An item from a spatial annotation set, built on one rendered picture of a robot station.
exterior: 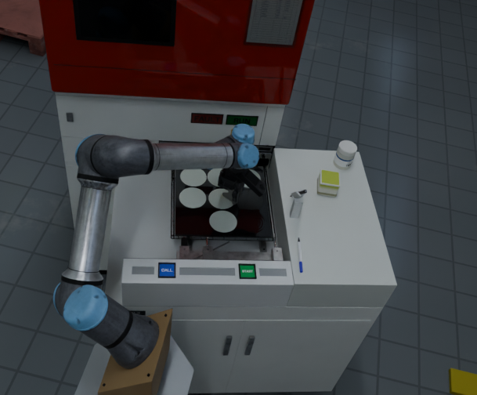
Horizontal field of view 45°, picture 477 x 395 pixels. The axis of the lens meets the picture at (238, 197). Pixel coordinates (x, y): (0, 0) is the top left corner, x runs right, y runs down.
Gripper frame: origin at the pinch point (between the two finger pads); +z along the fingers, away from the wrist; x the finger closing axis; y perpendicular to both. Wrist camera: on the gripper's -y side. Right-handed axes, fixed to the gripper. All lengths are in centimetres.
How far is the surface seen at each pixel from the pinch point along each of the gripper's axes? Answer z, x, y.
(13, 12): 77, -145, 224
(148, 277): -4.7, 46.5, 10.9
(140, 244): 9.3, 27.8, 24.4
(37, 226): 91, -8, 107
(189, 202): 1.3, 7.6, 15.4
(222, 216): 1.3, 7.8, 2.2
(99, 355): 9, 70, 14
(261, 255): 3.3, 15.5, -16.7
